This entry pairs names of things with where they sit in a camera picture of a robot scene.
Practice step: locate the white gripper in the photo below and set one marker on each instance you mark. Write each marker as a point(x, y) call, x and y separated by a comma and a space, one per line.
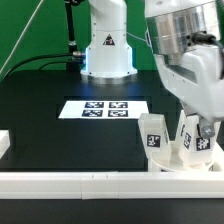
point(197, 83)

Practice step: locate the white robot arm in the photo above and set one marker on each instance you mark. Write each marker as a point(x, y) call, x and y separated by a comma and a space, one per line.
point(184, 37)

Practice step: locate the white U-shaped fence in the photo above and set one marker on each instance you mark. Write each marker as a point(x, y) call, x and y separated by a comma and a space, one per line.
point(69, 164)

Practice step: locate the white marker sheet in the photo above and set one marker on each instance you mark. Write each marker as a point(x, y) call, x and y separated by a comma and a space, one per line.
point(103, 109)

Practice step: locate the black vertical pole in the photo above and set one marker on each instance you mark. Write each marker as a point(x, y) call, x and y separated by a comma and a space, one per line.
point(73, 65)

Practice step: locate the thin grey rod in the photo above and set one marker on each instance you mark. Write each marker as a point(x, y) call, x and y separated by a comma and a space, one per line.
point(27, 25)

